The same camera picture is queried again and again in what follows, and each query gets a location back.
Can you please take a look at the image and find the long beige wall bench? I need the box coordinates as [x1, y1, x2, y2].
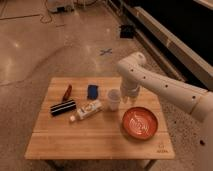
[105, 0, 213, 91]

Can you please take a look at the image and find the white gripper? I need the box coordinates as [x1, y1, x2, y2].
[120, 80, 140, 104]

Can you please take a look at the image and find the black floor cable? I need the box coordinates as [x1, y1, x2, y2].
[39, 0, 54, 25]

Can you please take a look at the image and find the red black pocket knife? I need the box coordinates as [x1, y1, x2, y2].
[62, 85, 72, 102]

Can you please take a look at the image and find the black box on floor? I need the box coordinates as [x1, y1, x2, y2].
[120, 25, 134, 38]

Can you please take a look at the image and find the wooden folding table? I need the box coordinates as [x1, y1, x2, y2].
[25, 77, 175, 160]

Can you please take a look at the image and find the white ceramic cup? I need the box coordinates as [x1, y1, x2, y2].
[107, 89, 121, 111]

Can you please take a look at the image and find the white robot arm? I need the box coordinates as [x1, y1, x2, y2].
[117, 52, 213, 122]

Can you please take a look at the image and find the blue sponge block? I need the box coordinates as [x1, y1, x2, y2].
[87, 85, 98, 100]

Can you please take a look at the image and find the white tube with label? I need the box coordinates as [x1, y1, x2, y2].
[70, 100, 102, 122]

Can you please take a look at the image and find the black white striped case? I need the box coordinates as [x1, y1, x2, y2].
[50, 100, 76, 116]

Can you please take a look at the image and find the red patterned plate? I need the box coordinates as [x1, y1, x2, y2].
[122, 107, 158, 140]

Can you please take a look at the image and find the white device on floor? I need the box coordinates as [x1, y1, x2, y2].
[47, 0, 74, 13]

